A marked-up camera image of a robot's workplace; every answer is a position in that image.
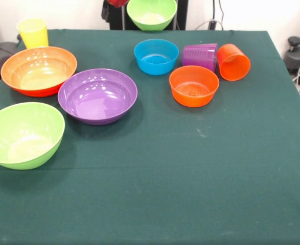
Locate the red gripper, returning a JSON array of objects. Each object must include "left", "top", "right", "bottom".
[{"left": 101, "top": 0, "right": 129, "bottom": 23}]

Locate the lime green plastic bowl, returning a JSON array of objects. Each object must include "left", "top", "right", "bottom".
[
  {"left": 126, "top": 0, "right": 178, "bottom": 31},
  {"left": 0, "top": 102, "right": 65, "bottom": 170}
]

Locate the blue plastic bowl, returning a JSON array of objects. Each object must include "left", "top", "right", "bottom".
[{"left": 133, "top": 38, "right": 180, "bottom": 76}]

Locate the purple plastic bowl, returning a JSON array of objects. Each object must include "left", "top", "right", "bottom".
[{"left": 57, "top": 68, "right": 139, "bottom": 126}]

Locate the wide orange plastic bowl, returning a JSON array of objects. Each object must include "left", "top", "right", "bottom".
[{"left": 0, "top": 46, "right": 78, "bottom": 97}]

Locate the purple plastic cup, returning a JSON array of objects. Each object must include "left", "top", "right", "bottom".
[{"left": 182, "top": 42, "right": 218, "bottom": 73}]

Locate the small orange plastic bowl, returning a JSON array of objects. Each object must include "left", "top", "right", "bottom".
[{"left": 169, "top": 65, "right": 220, "bottom": 108}]

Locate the orange plastic cup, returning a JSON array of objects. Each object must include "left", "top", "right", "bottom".
[{"left": 217, "top": 43, "right": 251, "bottom": 82}]

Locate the yellow plastic cup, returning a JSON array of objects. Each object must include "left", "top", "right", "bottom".
[{"left": 16, "top": 18, "right": 49, "bottom": 50}]

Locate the black office chair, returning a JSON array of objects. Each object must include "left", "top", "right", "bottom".
[{"left": 0, "top": 19, "right": 20, "bottom": 82}]

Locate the dark green tablecloth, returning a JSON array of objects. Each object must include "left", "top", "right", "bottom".
[{"left": 0, "top": 28, "right": 300, "bottom": 245}]

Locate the black stand with knob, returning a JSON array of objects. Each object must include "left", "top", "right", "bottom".
[{"left": 284, "top": 36, "right": 300, "bottom": 75}]

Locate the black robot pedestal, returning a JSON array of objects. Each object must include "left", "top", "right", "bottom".
[{"left": 108, "top": 0, "right": 189, "bottom": 31}]

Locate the grey cable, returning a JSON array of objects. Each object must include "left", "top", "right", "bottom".
[{"left": 194, "top": 19, "right": 224, "bottom": 31}]

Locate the black hanging cable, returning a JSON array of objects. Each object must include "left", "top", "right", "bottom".
[{"left": 217, "top": 0, "right": 226, "bottom": 21}]

